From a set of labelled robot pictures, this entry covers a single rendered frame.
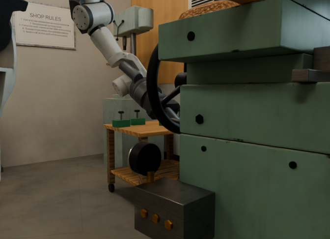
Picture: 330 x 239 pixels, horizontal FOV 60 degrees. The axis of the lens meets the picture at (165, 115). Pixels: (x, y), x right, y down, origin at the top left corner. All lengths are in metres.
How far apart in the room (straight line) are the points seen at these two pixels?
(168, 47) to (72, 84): 3.04
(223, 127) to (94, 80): 3.17
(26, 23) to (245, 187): 3.14
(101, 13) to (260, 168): 0.78
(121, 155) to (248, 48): 2.43
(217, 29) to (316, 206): 0.27
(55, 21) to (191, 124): 3.08
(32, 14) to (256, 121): 3.16
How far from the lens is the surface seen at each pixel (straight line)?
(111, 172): 2.26
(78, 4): 1.03
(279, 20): 0.37
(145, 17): 2.76
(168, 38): 0.48
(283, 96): 0.42
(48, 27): 3.46
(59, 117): 3.45
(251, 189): 0.46
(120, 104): 2.70
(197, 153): 0.51
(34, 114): 3.38
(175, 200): 0.46
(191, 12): 0.47
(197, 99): 0.50
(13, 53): 0.92
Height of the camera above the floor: 0.79
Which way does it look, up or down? 5 degrees down
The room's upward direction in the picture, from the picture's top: straight up
